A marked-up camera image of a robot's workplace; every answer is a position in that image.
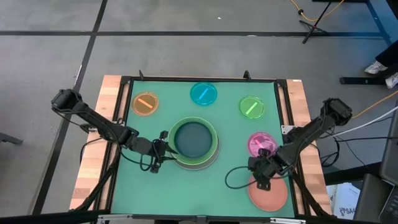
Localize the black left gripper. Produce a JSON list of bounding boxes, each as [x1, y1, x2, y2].
[[150, 130, 179, 174]]

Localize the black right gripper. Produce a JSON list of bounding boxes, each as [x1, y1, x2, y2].
[[248, 148, 282, 192]]

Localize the dark teal plate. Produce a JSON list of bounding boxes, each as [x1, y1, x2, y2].
[[173, 121, 214, 159]]

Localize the large grey plate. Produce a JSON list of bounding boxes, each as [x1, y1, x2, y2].
[[169, 136, 221, 171]]

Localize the small pink transparent plate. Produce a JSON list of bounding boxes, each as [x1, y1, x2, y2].
[[247, 131, 279, 158]]

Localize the terracotta plate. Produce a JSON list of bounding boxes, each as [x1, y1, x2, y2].
[[247, 174, 289, 213]]

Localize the green bowls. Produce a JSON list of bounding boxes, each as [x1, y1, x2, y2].
[[167, 116, 219, 166]]

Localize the small green transparent plate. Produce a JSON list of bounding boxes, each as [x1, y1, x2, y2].
[[238, 95, 266, 120]]

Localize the small orange transparent plate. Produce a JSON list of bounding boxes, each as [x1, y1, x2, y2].
[[131, 91, 160, 117]]

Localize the small blue transparent plate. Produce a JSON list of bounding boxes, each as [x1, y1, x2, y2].
[[190, 82, 218, 106]]

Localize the green table mat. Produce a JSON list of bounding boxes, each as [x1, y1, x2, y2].
[[111, 80, 295, 218]]

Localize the white printed box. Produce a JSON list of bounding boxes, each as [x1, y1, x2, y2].
[[326, 182, 361, 220]]

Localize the grey equipment case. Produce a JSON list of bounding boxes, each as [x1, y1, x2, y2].
[[353, 102, 398, 224]]

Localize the black stand foot bar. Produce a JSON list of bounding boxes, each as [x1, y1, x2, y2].
[[339, 76, 388, 86]]

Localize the black tripod stand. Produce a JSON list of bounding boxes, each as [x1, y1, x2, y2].
[[298, 0, 333, 44]]

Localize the person's white shoe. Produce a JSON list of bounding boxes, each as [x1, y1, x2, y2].
[[364, 60, 389, 75], [385, 72, 398, 90]]

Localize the person's leg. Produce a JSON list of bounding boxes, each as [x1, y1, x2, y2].
[[374, 39, 398, 68]]

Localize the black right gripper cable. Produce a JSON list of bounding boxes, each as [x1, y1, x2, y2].
[[224, 165, 259, 190]]

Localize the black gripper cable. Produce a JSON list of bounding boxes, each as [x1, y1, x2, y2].
[[224, 165, 259, 190], [119, 145, 163, 172]]

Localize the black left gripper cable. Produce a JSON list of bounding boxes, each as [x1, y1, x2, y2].
[[119, 145, 163, 172]]

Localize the small silver base plate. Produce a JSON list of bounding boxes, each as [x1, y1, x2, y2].
[[280, 124, 295, 136]]

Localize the aluminium frame bracket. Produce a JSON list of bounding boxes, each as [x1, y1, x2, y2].
[[269, 217, 308, 224], [97, 213, 134, 224]]

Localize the black floor cables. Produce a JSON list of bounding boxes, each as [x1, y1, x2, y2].
[[319, 136, 398, 169]]

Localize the black metal table frame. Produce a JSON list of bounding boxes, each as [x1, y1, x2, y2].
[[0, 70, 398, 224]]

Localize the white cable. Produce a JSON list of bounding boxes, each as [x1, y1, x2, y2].
[[329, 105, 398, 138]]

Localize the yellow cable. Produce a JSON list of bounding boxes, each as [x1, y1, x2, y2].
[[352, 90, 398, 119], [290, 0, 346, 22]]

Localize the blue metal table frame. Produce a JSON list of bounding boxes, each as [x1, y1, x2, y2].
[[312, 0, 393, 46]]

